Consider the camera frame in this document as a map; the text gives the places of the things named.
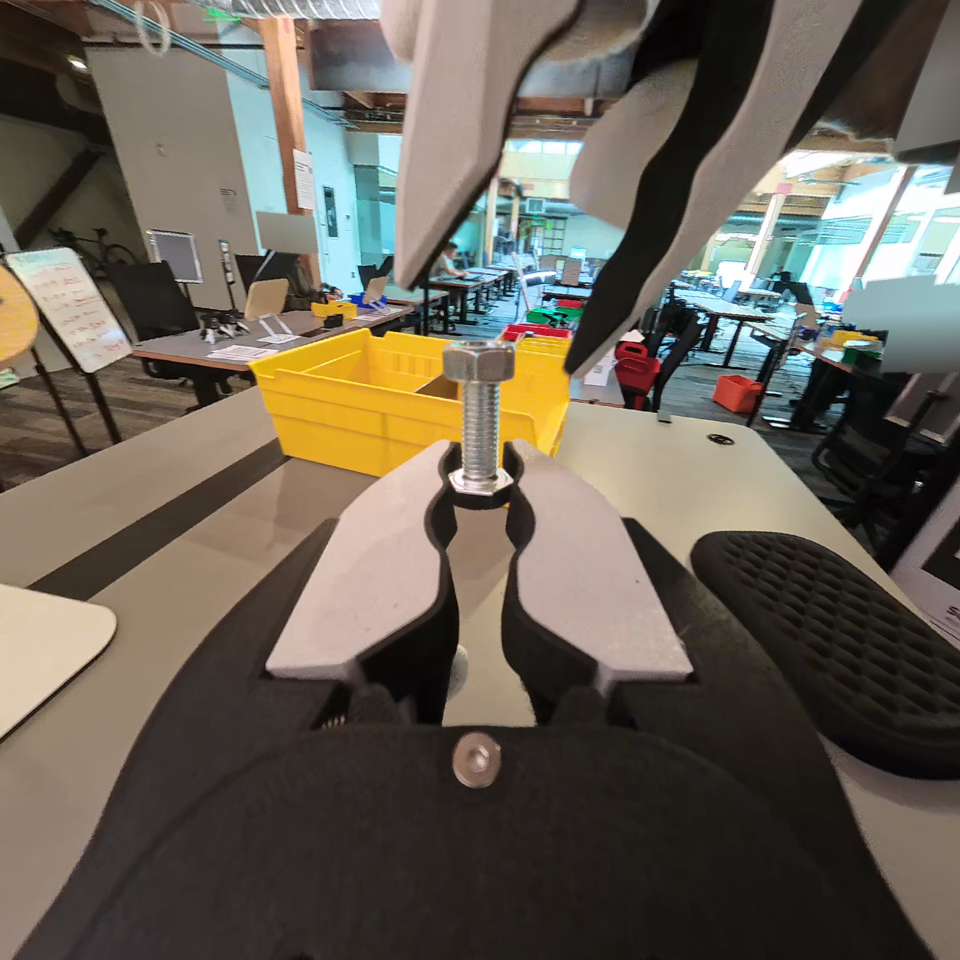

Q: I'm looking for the background office desk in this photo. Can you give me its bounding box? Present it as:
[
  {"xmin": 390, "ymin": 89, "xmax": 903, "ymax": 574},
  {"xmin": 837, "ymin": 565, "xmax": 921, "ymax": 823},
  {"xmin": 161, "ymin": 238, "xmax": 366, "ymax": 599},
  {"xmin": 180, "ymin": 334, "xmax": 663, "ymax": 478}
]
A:
[{"xmin": 132, "ymin": 297, "xmax": 418, "ymax": 394}]

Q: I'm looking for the red bin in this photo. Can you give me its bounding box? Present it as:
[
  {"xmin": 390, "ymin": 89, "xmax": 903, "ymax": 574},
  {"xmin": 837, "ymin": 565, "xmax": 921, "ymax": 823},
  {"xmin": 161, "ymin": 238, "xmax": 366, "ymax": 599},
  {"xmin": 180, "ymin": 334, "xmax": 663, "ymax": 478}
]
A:
[{"xmin": 713, "ymin": 375, "xmax": 768, "ymax": 415}]

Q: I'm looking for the wooden document stand white base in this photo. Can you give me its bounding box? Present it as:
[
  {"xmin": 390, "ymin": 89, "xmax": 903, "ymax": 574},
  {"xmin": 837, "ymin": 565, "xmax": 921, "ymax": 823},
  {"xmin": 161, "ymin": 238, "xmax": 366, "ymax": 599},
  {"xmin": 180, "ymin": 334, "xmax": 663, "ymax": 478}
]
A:
[{"xmin": 0, "ymin": 263, "xmax": 118, "ymax": 744}]

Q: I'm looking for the black framed sign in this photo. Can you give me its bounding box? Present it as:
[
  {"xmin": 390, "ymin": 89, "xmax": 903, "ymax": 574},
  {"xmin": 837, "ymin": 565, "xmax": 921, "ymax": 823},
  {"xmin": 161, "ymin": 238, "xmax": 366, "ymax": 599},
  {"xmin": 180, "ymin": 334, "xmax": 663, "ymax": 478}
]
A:
[{"xmin": 894, "ymin": 480, "xmax": 960, "ymax": 649}]

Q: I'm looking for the white paper floor sign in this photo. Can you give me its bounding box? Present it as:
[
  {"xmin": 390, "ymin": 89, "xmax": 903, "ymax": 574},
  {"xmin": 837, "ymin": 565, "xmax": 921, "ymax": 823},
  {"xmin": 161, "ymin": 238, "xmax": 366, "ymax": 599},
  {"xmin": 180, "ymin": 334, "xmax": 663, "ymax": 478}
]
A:
[{"xmin": 5, "ymin": 248, "xmax": 136, "ymax": 451}]

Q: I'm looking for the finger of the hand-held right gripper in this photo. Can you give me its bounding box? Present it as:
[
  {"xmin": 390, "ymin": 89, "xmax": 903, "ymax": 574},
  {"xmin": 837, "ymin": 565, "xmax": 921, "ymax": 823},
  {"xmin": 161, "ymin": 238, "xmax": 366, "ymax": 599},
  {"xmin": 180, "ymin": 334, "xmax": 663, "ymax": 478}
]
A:
[
  {"xmin": 393, "ymin": 0, "xmax": 583, "ymax": 294},
  {"xmin": 563, "ymin": 0, "xmax": 904, "ymax": 376}
]

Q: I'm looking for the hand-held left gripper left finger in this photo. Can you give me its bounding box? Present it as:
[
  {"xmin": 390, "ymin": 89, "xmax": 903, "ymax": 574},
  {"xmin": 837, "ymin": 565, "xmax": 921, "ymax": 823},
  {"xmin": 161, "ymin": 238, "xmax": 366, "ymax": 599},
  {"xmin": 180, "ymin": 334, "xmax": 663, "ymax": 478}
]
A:
[{"xmin": 267, "ymin": 438, "xmax": 463, "ymax": 724}]

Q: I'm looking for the yellow plastic bin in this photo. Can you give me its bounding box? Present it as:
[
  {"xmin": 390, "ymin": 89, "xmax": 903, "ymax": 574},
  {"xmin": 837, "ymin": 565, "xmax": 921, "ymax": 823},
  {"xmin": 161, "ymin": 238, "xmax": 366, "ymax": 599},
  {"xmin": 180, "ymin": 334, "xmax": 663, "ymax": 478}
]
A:
[{"xmin": 251, "ymin": 327, "xmax": 573, "ymax": 478}]

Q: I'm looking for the silver hex nut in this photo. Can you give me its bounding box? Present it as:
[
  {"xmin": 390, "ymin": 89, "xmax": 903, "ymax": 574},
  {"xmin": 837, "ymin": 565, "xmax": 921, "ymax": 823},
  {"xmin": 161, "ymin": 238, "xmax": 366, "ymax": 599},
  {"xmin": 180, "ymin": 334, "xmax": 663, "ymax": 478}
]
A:
[{"xmin": 449, "ymin": 459, "xmax": 519, "ymax": 499}]

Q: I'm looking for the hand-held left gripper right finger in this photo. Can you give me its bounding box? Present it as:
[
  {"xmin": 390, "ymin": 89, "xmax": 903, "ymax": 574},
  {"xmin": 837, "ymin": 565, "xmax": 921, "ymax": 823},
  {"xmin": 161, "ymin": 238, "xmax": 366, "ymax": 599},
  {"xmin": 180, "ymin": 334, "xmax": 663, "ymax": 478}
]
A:
[{"xmin": 501, "ymin": 438, "xmax": 696, "ymax": 718}]

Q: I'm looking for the silver hex bolt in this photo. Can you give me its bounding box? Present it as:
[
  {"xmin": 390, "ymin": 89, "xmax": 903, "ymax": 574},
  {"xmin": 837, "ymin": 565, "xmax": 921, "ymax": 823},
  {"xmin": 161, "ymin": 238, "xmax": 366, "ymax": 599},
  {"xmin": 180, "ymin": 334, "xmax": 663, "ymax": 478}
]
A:
[{"xmin": 441, "ymin": 341, "xmax": 517, "ymax": 478}]

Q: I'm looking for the person's right hand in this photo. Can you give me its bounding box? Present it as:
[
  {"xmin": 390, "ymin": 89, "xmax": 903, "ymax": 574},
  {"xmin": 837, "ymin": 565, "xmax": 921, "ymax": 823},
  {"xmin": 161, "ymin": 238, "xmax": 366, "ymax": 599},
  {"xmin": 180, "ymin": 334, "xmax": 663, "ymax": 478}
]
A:
[{"xmin": 533, "ymin": 0, "xmax": 703, "ymax": 235}]

